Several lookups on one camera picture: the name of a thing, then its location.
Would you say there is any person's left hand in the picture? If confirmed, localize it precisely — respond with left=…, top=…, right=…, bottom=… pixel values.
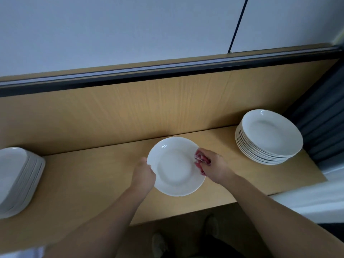
left=130, top=156, right=157, bottom=200

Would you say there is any person's right hand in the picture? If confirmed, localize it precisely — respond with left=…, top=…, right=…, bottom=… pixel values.
left=195, top=148, right=238, bottom=186

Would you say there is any pink cleaning cloth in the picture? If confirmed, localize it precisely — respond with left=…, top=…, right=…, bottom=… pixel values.
left=194, top=150, right=211, bottom=176

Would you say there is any white glossy round plate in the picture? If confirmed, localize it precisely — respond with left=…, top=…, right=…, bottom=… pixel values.
left=147, top=136, right=206, bottom=197

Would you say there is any stack of white round plates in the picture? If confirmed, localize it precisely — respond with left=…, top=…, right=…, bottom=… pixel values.
left=235, top=109, right=304, bottom=166

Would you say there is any pile of white oblong plates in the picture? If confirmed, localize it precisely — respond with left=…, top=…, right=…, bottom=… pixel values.
left=0, top=147, right=46, bottom=219

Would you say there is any person's left forearm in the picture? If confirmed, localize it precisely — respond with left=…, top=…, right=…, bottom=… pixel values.
left=46, top=186, right=151, bottom=258

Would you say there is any person's right forearm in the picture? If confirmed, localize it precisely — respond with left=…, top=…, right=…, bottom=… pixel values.
left=223, top=173, right=344, bottom=258

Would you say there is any grey curtain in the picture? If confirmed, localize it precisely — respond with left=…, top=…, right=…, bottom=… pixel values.
left=284, top=61, right=344, bottom=171

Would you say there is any white bed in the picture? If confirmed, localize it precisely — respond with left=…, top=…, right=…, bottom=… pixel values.
left=0, top=247, right=45, bottom=258

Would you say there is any black wall rail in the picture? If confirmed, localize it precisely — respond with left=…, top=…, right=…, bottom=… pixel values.
left=0, top=47, right=343, bottom=98

